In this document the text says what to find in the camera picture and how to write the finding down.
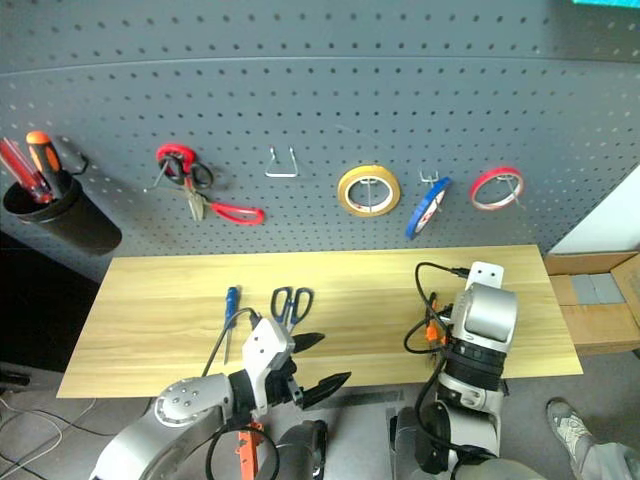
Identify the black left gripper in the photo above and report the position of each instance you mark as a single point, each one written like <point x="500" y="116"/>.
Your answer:
<point x="282" y="387"/>

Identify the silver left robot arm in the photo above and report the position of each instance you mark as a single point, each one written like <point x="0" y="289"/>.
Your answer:
<point x="185" y="400"/>

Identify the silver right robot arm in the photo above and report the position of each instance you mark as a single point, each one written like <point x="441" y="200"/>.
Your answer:
<point x="487" y="310"/>

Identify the yellow tape roll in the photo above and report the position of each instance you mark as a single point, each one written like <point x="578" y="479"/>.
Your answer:
<point x="345" y="197"/>

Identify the metal pegboard hook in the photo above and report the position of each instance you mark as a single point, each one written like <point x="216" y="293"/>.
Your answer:
<point x="428" y="176"/>
<point x="369" y="192"/>
<point x="515" y="192"/>
<point x="156" y="179"/>

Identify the blue tape roll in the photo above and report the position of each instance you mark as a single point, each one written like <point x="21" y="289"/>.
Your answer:
<point x="425" y="210"/>

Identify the red tape roll, thin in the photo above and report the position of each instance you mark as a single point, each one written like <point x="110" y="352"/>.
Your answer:
<point x="482" y="182"/>

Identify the grey metal pegboard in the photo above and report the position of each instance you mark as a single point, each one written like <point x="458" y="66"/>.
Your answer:
<point x="320" y="100"/>

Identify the wide metal loop hook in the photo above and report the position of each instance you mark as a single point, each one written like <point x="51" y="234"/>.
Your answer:
<point x="282" y="174"/>

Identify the grey sneaker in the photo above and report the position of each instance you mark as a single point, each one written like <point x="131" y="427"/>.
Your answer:
<point x="567" y="425"/>

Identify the black plastic tool cup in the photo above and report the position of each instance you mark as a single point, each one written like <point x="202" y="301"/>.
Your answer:
<point x="75" y="220"/>

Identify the brown cardboard box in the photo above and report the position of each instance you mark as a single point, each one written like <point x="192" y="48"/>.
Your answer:
<point x="595" y="325"/>

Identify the grey trouser leg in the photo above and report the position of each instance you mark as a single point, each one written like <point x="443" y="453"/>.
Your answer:
<point x="610" y="462"/>

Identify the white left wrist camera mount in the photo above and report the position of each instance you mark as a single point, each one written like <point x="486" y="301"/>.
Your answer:
<point x="262" y="345"/>

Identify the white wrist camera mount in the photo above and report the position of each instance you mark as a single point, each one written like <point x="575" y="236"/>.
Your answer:
<point x="262" y="345"/>
<point x="484" y="274"/>

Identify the orange metal bracket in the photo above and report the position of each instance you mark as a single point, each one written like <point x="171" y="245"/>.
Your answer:
<point x="248" y="450"/>

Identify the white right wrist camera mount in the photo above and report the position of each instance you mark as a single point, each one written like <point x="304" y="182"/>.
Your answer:
<point x="484" y="274"/>

